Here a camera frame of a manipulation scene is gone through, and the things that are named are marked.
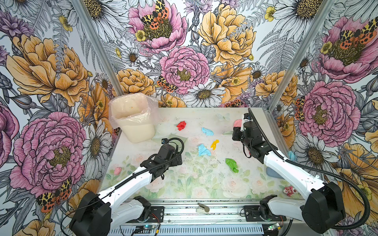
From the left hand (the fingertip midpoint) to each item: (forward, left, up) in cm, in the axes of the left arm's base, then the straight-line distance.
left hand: (172, 160), depth 86 cm
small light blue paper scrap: (+25, -23, -7) cm, 35 cm away
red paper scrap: (+29, -4, -5) cm, 30 cm away
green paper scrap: (0, -36, -6) cm, 36 cm away
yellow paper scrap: (+13, -26, -6) cm, 30 cm away
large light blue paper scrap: (+10, -18, -7) cm, 22 cm away
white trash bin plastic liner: (+19, +19, +19) cm, 33 cm away
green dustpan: (+1, -5, +19) cm, 20 cm away
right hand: (+10, -35, +12) cm, 39 cm away
